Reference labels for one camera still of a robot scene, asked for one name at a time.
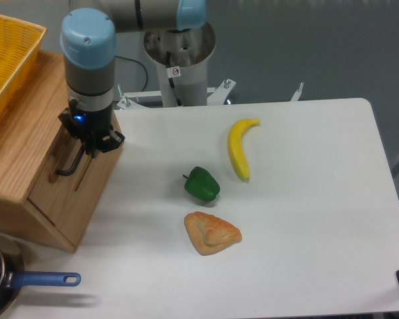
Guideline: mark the wooden top drawer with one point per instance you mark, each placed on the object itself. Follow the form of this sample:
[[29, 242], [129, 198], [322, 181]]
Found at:
[[65, 205]]

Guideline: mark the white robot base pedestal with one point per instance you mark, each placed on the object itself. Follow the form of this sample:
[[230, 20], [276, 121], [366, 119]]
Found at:
[[181, 60]]

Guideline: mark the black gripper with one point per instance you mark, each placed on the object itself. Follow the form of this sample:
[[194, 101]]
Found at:
[[92, 129]]

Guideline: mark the yellow banana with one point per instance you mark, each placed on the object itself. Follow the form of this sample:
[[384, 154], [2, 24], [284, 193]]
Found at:
[[235, 147]]

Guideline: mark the black pan with blue handle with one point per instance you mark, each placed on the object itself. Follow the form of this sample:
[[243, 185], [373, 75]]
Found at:
[[14, 276]]

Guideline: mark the wooden drawer cabinet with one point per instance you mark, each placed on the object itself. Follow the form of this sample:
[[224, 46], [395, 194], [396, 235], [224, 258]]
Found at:
[[27, 131]]

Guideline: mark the green bell pepper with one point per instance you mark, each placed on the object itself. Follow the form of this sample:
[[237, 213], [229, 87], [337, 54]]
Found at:
[[201, 184]]

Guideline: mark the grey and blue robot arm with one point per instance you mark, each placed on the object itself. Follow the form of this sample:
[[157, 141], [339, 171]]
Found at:
[[88, 42]]

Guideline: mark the triangular pastry bread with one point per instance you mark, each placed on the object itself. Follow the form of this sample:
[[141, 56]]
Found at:
[[210, 234]]

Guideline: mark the yellow plastic basket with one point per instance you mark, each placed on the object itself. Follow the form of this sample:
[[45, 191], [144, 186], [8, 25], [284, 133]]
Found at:
[[20, 42]]

